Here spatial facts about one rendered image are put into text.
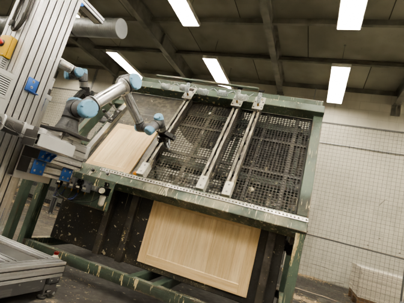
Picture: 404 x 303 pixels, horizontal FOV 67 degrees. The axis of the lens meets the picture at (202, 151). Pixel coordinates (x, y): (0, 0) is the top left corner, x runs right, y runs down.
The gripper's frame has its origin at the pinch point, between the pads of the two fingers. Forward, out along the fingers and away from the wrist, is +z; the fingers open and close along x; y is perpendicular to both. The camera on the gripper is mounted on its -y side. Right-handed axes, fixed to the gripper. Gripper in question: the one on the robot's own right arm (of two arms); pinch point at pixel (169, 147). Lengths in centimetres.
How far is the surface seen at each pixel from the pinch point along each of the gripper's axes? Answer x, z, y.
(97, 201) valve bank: 65, 5, 34
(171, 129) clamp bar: -18.8, -4.1, 5.4
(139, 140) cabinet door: -2.1, -0.3, 31.7
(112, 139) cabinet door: 3, -1, 57
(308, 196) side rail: 20, 4, -120
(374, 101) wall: -481, 260, -230
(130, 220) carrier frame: 62, 29, 13
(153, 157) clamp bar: 18.1, -4.1, 5.2
